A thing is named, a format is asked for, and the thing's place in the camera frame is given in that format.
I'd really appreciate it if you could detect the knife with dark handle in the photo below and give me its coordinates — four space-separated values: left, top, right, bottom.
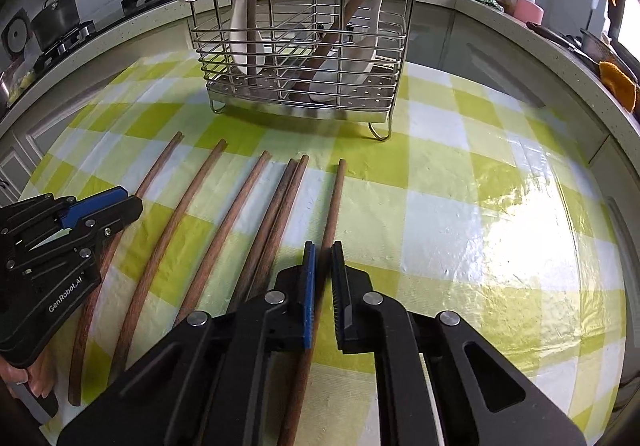
525 21 601 67

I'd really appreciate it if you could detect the steel wire utensil rack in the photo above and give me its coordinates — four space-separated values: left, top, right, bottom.
175 0 418 141

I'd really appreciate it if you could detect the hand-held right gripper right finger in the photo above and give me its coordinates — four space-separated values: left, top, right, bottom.
331 241 586 446

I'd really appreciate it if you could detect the pink plastic container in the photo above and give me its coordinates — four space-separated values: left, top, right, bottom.
512 0 543 24

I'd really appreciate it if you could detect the steel stockpot with lid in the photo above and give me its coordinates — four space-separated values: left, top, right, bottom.
30 0 81 52

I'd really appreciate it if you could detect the person's left hand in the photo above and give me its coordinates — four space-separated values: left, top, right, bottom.
0 346 56 402

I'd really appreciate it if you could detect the silver rice cooker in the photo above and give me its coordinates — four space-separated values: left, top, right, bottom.
0 9 35 107

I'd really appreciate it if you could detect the steel basin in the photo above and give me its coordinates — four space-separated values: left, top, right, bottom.
580 26 618 62

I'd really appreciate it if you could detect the small white soup spoon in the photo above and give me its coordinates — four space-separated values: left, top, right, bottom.
227 0 263 82

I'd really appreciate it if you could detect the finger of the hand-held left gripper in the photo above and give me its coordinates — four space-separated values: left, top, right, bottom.
57 186 127 229
75 196 143 252

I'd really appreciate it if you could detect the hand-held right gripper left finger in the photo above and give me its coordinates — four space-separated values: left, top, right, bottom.
57 242 317 446

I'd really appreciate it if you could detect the orange cloth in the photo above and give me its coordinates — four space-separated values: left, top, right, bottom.
599 59 640 114

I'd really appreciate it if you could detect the clear plastic bag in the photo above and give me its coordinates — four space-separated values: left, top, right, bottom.
7 66 38 100

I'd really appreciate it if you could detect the black gas stove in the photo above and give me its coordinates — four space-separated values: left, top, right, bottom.
32 0 193 77

